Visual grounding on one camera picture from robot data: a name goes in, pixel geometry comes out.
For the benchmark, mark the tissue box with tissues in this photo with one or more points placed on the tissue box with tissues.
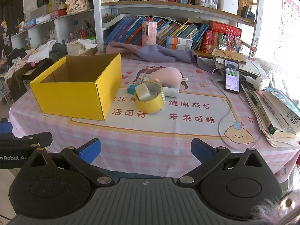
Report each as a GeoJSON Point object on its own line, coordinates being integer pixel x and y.
{"type": "Point", "coordinates": [82, 47]}

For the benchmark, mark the black smartphone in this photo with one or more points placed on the black smartphone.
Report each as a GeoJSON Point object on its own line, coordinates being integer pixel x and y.
{"type": "Point", "coordinates": [232, 80]}

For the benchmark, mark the yellow cardboard box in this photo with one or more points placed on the yellow cardboard box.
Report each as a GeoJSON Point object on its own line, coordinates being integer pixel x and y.
{"type": "Point", "coordinates": [79, 86]}

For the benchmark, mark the white spray bottle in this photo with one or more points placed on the white spray bottle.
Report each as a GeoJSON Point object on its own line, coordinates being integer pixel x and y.
{"type": "Point", "coordinates": [170, 92]}

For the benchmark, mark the orange blue white box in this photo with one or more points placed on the orange blue white box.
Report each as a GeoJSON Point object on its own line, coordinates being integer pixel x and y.
{"type": "Point", "coordinates": [176, 43]}

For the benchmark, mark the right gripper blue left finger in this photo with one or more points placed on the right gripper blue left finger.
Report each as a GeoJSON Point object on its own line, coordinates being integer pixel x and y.
{"type": "Point", "coordinates": [80, 159]}

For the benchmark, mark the pink cylinder device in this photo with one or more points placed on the pink cylinder device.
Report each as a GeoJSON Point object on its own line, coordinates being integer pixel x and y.
{"type": "Point", "coordinates": [149, 33]}

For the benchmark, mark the pink plush pig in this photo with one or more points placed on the pink plush pig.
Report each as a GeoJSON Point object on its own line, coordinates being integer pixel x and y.
{"type": "Point", "coordinates": [167, 77]}

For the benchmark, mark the cream eraser block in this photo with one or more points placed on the cream eraser block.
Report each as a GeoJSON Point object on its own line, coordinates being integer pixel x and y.
{"type": "Point", "coordinates": [142, 92]}

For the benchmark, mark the pile of papers and books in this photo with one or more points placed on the pile of papers and books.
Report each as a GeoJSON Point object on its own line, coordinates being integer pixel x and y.
{"type": "Point", "coordinates": [277, 115]}

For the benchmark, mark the white pen holder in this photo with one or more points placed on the white pen holder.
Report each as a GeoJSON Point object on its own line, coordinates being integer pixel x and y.
{"type": "Point", "coordinates": [229, 6]}

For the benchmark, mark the yellow tape roll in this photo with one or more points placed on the yellow tape roll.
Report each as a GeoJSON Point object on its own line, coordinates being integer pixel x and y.
{"type": "Point", "coordinates": [157, 101]}

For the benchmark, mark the pile of clothes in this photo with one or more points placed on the pile of clothes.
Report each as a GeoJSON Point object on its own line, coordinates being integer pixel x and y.
{"type": "Point", "coordinates": [20, 61]}

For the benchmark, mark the red dictionary book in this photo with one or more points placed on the red dictionary book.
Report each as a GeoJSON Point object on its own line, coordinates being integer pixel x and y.
{"type": "Point", "coordinates": [223, 28]}

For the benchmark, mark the pink cartoon desk mat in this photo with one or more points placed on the pink cartoon desk mat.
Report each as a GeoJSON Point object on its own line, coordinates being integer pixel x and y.
{"type": "Point", "coordinates": [201, 111]}

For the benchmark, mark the white staples box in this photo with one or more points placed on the white staples box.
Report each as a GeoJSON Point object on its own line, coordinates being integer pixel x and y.
{"type": "Point", "coordinates": [140, 78]}

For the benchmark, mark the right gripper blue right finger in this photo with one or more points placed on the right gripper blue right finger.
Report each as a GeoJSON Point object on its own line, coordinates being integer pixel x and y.
{"type": "Point", "coordinates": [210, 159]}

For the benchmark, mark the blue tissue pack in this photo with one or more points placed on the blue tissue pack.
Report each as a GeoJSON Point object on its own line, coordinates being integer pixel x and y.
{"type": "Point", "coordinates": [131, 89]}

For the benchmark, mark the white bookshelf frame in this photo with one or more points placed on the white bookshelf frame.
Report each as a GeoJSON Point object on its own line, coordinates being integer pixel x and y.
{"type": "Point", "coordinates": [122, 22]}

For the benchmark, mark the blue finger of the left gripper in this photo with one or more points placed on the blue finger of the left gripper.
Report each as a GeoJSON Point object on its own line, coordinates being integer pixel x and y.
{"type": "Point", "coordinates": [5, 126]}

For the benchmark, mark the purple pink cloth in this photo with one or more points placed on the purple pink cloth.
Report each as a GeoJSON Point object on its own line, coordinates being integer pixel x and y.
{"type": "Point", "coordinates": [157, 53]}

